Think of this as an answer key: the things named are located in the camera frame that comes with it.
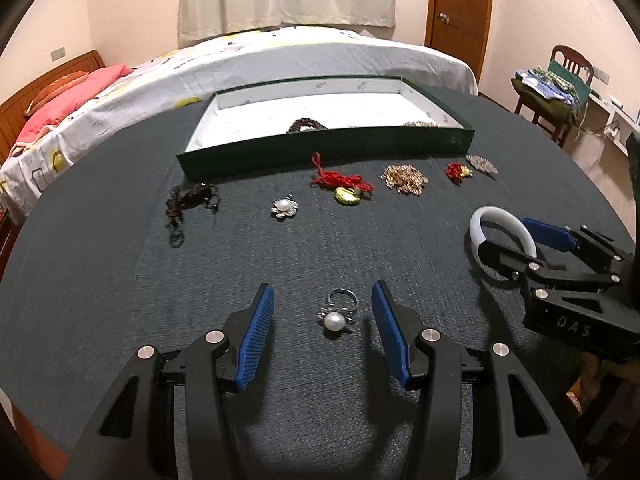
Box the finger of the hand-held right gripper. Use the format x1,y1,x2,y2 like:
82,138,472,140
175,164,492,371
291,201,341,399
477,240,621,306
521,217,633,278

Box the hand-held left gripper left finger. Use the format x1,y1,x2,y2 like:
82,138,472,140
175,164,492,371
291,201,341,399
65,282,276,480

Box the silver pearl ring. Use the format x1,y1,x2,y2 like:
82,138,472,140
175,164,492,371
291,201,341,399
317,287,358,335

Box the red cord gold pendant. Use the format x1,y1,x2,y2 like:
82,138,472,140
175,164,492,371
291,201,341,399
310,152,375,207

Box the white desk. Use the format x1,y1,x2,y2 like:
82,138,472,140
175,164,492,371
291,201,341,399
582,87,640,156

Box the orange pillow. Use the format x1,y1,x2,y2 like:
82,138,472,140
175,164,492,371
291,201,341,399
24,71,91,113

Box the bed with patterned sheet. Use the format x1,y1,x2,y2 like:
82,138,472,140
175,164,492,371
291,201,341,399
0,27,478,221

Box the silver crystal bracelet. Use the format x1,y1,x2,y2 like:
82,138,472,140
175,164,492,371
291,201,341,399
465,154,501,178

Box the pearl flower brooch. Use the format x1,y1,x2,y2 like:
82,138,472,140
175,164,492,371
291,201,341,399
270,196,300,221

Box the pile of clothes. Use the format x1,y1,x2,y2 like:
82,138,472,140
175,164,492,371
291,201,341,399
510,60,593,126

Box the dark red bead bracelet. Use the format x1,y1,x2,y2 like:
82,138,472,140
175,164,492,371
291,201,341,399
286,117,328,134

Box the green jewelry box tray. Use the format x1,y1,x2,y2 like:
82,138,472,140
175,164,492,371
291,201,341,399
176,75,475,181

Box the dark cord bead necklace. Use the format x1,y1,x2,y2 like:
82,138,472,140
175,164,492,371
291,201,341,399
165,181,222,248

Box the wooden chair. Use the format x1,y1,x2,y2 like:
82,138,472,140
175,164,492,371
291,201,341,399
514,45,595,148

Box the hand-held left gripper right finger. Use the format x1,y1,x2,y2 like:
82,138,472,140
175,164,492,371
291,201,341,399
371,279,586,480

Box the gold chain pile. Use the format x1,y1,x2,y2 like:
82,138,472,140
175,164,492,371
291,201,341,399
379,162,430,196

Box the pink pillow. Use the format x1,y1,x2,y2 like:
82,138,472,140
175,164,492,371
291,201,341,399
15,64,132,145

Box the wooden door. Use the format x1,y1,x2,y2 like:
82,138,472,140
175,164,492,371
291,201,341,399
424,0,496,93

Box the white bangle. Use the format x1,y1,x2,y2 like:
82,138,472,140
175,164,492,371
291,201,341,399
468,206,538,291

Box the wooden headboard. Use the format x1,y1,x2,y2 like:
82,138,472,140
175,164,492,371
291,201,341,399
0,50,106,161

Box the small red knot gold charm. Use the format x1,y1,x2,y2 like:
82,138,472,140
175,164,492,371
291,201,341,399
446,161,474,185

